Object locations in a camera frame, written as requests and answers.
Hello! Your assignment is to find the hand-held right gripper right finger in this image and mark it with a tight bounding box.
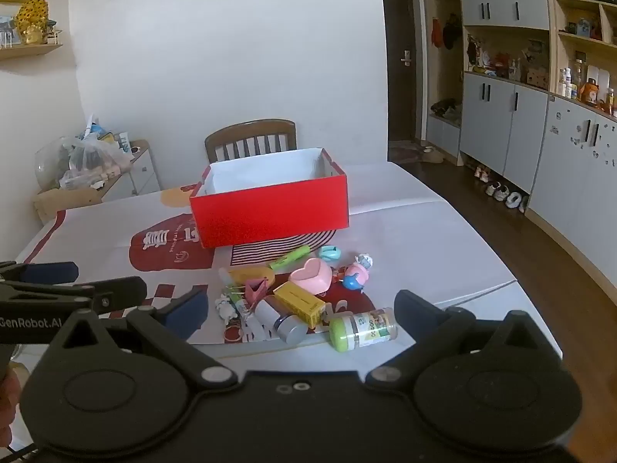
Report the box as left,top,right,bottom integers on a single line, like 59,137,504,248
366,289,564,390

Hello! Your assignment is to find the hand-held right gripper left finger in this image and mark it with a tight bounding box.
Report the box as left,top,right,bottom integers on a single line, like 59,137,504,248
48,287,240,390

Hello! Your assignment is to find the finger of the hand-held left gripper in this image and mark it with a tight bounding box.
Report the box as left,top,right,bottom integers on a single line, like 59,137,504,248
0,276,148,313
0,261,80,284

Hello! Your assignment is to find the yellow carton box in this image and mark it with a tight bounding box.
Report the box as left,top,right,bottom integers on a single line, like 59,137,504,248
273,281,327,326

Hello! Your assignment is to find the red cardboard box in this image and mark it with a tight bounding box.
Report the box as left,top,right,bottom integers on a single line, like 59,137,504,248
189,148,349,250

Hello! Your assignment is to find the person's left hand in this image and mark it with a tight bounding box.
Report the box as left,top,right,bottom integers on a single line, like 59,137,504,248
0,363,26,445

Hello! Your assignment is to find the small white figurine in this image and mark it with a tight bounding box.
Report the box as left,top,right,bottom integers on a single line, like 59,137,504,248
214,294,239,321

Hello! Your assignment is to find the green cap clear bottle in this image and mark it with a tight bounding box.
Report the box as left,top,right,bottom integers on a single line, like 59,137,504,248
329,307,399,353

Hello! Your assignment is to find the printed table cover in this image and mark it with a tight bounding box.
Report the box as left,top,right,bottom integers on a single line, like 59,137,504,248
12,161,565,362

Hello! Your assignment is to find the pink blue pig figure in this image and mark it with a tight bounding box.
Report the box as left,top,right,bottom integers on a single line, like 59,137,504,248
340,253,374,292

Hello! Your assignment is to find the yellow oval case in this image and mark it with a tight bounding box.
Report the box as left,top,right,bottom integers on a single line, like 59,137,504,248
228,266,276,290

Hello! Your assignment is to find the pink binder clip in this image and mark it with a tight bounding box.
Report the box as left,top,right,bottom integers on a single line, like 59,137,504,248
244,280,268,307

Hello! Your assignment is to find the tan cardboard box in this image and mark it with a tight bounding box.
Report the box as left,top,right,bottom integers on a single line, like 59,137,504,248
33,187,103,225

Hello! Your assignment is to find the grey cap dark bottle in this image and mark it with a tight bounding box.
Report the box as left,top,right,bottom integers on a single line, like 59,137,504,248
254,294,309,345

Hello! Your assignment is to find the pink heart container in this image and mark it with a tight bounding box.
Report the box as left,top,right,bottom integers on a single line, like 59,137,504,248
288,257,333,295

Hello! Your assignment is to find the white drawer cabinet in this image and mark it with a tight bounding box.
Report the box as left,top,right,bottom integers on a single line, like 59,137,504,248
99,140,162,203

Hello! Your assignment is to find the green marker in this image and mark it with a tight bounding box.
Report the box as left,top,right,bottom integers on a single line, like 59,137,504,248
268,245,312,271

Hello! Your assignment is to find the clear plastic bag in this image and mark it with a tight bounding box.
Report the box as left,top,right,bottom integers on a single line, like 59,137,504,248
59,115,133,189

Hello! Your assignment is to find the row of small shoes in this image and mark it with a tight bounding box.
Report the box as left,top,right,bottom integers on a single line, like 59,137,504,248
475,164,528,213

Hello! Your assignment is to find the doormat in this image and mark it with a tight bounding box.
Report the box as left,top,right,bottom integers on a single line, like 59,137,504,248
388,140,447,165

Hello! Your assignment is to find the brown wooden chair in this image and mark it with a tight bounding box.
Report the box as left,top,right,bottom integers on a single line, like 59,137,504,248
204,119,298,165

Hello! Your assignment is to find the gold ornament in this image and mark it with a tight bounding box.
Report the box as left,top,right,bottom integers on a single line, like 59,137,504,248
14,0,50,44

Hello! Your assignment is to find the dark brown door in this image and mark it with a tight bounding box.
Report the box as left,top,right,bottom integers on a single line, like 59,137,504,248
380,0,425,145

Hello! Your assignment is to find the black hanging hat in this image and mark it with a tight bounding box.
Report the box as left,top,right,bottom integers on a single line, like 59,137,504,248
442,14,462,50

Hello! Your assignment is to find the grey white wall cabinet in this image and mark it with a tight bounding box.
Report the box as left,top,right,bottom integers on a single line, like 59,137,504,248
421,0,617,300

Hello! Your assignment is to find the wooden wall shelf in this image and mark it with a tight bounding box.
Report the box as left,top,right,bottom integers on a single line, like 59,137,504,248
0,42,64,61

